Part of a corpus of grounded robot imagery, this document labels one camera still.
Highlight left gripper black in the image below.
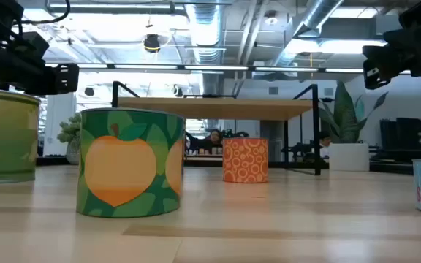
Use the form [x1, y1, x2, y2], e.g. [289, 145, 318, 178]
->
[0, 42, 80, 96]

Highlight light green can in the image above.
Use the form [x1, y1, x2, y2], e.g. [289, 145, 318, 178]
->
[0, 88, 42, 185]

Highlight green can with peach print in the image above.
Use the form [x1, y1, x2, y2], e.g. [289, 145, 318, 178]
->
[75, 107, 186, 219]

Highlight orange can with circle print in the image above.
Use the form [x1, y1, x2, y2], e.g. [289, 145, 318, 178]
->
[222, 137, 270, 184]

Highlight black background monitors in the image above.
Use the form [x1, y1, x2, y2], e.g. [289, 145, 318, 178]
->
[379, 116, 421, 150]

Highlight black hanging ceiling lamp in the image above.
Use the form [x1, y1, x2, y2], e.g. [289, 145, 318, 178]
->
[143, 33, 162, 54]

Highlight person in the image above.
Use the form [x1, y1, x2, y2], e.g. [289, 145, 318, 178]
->
[186, 128, 224, 154]
[318, 131, 333, 160]

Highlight teal plant in white pot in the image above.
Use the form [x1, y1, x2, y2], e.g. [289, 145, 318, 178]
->
[318, 80, 390, 172]

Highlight black background desk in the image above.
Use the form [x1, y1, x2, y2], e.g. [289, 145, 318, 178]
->
[369, 145, 421, 175]

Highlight long ceiling light strip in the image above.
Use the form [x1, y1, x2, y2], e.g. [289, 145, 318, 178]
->
[45, 62, 412, 75]

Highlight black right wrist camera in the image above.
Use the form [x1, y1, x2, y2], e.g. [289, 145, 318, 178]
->
[383, 28, 421, 50]

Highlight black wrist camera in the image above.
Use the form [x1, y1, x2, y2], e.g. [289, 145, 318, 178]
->
[12, 31, 50, 61]
[383, 28, 421, 50]

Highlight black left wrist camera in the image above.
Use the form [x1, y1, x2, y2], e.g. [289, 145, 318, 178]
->
[12, 31, 50, 61]

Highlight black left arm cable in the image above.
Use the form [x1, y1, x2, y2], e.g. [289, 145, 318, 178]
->
[19, 0, 72, 26]

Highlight silver ribbed ventilation duct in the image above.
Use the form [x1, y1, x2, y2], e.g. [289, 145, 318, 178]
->
[184, 2, 228, 66]
[270, 0, 346, 69]

